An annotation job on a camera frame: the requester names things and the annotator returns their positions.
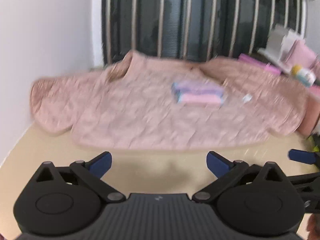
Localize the steel window guard bars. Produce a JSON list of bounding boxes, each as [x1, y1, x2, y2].
[[101, 0, 319, 64]]

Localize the plush toy yellow white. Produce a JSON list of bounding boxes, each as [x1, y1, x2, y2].
[[291, 64, 316, 87]]

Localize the pink blue purple garment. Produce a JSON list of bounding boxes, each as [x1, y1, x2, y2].
[[171, 80, 225, 107]]

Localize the pink quilted jacket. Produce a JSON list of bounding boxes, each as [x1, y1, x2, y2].
[[30, 51, 308, 150]]

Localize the stack of white boxes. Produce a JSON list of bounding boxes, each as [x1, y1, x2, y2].
[[266, 24, 304, 60]]

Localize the person's right hand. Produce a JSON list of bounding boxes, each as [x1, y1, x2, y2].
[[306, 214, 320, 240]]

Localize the pink pouch bag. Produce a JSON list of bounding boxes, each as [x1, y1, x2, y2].
[[284, 40, 317, 69]]

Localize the neon yellow black gloves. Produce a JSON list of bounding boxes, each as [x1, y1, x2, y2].
[[308, 134, 320, 152]]

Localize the pink storage box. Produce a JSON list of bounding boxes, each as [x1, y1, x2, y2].
[[297, 86, 319, 137]]

